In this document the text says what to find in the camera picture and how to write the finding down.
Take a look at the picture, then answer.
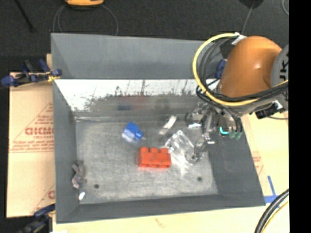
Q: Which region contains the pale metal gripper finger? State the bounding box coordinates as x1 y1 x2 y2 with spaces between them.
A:
191 139 204 161
197 137 216 161

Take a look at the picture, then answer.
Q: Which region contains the clear plastic packet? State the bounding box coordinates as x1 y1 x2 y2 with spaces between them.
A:
164 130 210 175

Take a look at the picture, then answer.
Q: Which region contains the shiny silver curved piece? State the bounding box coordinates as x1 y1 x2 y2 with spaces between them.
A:
158 115 178 136

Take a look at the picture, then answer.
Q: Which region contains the red toy brick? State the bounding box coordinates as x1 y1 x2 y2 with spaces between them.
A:
137 147 173 169

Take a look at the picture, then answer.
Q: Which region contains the blue and white toy block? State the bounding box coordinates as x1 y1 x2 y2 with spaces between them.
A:
121 121 145 144

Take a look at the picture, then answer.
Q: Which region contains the grey metal bin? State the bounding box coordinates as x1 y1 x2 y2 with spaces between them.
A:
50 33 266 223

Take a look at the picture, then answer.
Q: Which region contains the grey toy figure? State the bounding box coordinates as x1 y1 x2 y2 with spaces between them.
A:
70 160 87 189

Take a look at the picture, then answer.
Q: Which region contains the brown cardboard board red print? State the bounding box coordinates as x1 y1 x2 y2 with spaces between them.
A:
5 71 265 218

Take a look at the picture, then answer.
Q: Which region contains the black cylinder on white bracket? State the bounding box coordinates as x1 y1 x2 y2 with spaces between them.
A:
255 101 286 119

